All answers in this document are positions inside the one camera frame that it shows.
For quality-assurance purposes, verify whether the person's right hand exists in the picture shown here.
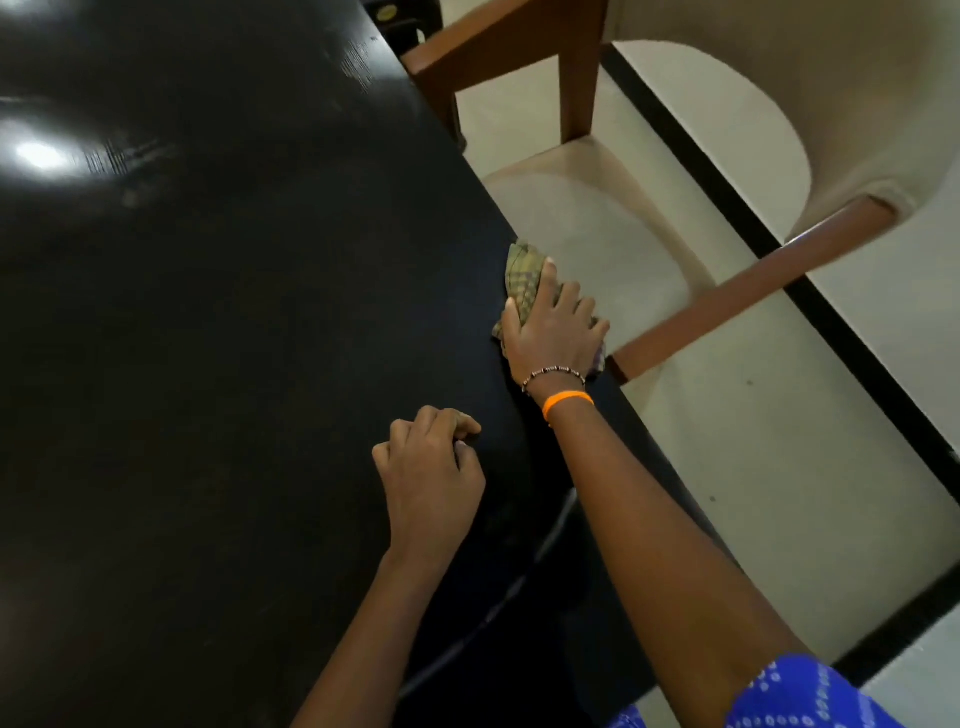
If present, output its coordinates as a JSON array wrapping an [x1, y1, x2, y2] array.
[[500, 258, 610, 395]]

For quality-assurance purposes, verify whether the person's left hand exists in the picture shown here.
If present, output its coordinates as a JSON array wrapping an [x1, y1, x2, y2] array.
[[372, 405, 487, 571]]

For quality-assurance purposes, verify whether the checkered brown cloth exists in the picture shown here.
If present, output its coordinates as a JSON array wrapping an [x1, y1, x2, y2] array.
[[491, 238, 607, 376]]

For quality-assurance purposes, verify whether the person's right forearm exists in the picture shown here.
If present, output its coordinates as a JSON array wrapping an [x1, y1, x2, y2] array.
[[547, 397, 811, 728]]

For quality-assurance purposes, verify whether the person's left forearm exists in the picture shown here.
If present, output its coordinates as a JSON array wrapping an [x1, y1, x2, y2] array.
[[290, 551, 459, 728]]

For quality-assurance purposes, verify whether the orange wristband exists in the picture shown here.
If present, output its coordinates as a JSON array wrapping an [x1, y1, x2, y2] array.
[[541, 389, 596, 425]]

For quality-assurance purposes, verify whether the black table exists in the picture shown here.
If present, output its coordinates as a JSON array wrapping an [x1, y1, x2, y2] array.
[[0, 0, 744, 728]]

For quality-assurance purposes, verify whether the black plastic stool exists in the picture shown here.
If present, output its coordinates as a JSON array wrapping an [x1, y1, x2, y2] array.
[[362, 0, 445, 55]]

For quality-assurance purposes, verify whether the wooden chair grey backrest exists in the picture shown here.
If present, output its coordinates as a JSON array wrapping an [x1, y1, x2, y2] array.
[[401, 0, 960, 388]]

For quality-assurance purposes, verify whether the blue patterned dress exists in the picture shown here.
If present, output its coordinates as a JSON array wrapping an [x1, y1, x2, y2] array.
[[607, 653, 905, 728]]

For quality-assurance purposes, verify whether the beaded bracelet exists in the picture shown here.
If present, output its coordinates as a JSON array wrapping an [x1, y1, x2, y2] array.
[[521, 365, 588, 397]]

